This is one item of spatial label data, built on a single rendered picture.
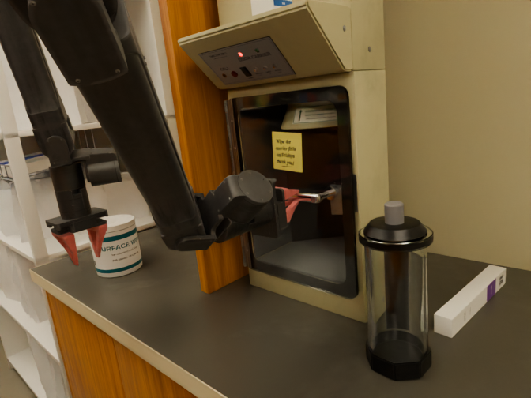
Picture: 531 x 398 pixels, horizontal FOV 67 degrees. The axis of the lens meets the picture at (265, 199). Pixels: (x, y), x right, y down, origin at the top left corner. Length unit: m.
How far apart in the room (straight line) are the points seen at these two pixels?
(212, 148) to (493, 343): 0.68
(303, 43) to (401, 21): 0.52
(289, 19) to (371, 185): 0.33
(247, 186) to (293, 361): 0.33
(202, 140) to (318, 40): 0.39
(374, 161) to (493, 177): 0.40
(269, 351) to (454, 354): 0.31
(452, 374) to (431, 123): 0.63
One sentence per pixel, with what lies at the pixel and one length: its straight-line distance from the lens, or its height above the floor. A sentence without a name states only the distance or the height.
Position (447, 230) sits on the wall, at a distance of 1.17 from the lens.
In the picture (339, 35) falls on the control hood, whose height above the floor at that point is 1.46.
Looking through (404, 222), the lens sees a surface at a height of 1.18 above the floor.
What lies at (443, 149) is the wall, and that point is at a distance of 1.12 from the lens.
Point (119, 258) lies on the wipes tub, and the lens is 1.20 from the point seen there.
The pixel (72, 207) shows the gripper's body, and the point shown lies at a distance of 0.86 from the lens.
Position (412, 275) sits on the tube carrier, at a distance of 0.63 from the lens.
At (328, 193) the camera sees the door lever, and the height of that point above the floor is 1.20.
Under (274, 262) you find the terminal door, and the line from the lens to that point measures 0.91.
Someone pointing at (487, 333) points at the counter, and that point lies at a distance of 0.85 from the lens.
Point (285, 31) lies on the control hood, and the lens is 0.68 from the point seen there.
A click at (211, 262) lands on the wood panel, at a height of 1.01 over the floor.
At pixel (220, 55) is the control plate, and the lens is 0.81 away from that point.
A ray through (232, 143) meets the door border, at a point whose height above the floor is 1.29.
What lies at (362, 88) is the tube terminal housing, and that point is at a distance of 0.74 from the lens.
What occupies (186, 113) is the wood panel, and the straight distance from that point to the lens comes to 0.91.
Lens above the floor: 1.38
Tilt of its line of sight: 14 degrees down
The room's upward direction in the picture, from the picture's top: 6 degrees counter-clockwise
